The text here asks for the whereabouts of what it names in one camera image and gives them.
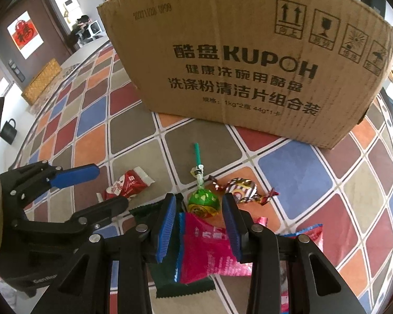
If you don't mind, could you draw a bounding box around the white stool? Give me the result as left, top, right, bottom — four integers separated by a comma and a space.
80, 20, 103, 40

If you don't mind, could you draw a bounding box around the pink snack packet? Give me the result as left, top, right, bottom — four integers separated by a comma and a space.
177, 212, 269, 284

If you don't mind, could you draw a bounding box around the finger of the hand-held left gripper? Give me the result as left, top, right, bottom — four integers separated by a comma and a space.
11, 196, 130, 237
0, 160, 101, 210

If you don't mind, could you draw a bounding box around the brown foil wrapped candy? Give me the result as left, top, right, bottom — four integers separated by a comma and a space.
208, 175, 280, 207

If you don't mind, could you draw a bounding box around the black mug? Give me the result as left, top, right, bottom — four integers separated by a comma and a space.
0, 118, 19, 145

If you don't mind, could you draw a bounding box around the dark green snack packet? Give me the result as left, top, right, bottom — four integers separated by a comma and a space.
129, 201, 217, 299

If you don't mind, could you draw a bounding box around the brown cardboard box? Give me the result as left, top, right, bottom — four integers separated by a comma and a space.
96, 0, 393, 151

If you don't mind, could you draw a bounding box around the red and white candy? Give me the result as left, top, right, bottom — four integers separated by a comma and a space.
96, 167, 156, 202

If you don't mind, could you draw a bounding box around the yellow woven box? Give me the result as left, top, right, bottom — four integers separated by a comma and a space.
21, 58, 63, 106

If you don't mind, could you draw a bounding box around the green foil lollipop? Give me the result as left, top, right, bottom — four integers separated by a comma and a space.
187, 142, 222, 220

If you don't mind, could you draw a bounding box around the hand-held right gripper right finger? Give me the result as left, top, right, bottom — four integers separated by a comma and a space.
222, 192, 367, 314

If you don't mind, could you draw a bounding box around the dark bag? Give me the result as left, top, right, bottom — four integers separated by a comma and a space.
69, 15, 93, 45

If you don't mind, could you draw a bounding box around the brown wooden door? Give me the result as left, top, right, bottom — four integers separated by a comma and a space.
0, 0, 73, 84

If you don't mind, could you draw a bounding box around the red and white door poster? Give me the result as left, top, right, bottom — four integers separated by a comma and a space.
7, 10, 44, 60

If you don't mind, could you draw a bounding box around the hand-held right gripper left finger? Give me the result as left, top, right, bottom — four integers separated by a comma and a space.
31, 192, 178, 314

